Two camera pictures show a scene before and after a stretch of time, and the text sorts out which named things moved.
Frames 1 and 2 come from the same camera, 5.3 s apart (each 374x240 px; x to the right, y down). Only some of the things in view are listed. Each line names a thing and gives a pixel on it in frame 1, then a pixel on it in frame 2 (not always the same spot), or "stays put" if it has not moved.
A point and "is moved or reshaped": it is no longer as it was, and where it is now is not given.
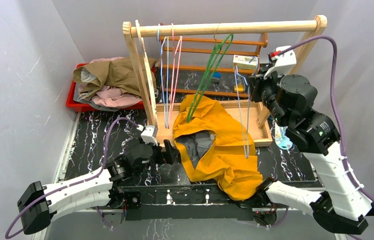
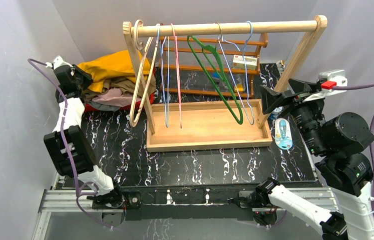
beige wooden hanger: x=148 y=73 to x=142 y=49
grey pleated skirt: x=75 y=97 stays put
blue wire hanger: x=160 y=42 stays put
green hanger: x=219 y=54 is moved or reshaped
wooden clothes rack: x=254 y=116 stays put
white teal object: x=281 y=139 stays put
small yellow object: x=240 y=88 stays put
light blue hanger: x=244 y=92 to x=223 y=41
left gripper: x=165 y=151 to x=75 y=81
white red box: x=244 y=62 stays put
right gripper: x=259 y=81 to x=271 y=98
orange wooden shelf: x=209 y=66 stays put
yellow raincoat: x=214 y=146 to x=119 y=63
